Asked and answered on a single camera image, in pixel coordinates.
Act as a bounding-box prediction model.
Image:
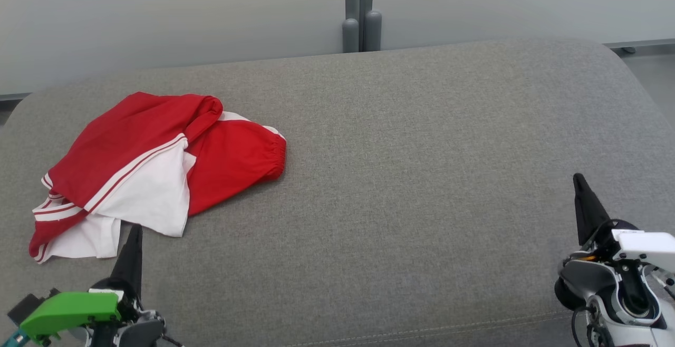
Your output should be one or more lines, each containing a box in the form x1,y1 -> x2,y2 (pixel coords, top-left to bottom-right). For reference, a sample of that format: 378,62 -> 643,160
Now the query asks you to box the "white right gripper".
573,173 -> 675,273

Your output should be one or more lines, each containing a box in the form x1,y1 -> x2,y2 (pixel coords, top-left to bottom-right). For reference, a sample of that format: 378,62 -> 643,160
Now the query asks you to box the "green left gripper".
20,224 -> 143,343

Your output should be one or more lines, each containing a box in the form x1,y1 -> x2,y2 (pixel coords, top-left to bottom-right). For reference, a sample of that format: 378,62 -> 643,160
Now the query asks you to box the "red white Bulls jersey shirt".
29,92 -> 223,264

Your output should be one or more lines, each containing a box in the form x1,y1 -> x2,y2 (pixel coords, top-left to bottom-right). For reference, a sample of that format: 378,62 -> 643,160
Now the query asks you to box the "grey fabric sofa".
0,38 -> 675,347

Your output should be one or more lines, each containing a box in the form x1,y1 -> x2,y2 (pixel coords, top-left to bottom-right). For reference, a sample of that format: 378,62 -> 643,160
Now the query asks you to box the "frosted grey partition panel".
0,0 -> 346,97
374,0 -> 675,51

